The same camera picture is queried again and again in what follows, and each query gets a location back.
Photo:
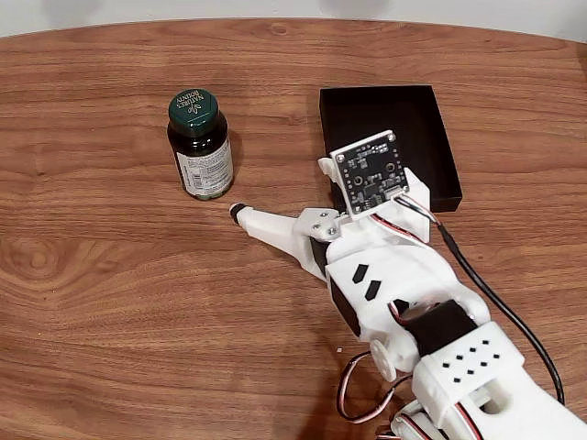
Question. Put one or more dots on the dark green pill bottle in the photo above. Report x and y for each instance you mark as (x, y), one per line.
(202, 151)

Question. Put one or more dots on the black shallow box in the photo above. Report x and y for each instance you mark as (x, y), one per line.
(367, 114)

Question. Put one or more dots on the camera board on white mount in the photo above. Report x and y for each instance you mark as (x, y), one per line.
(371, 174)

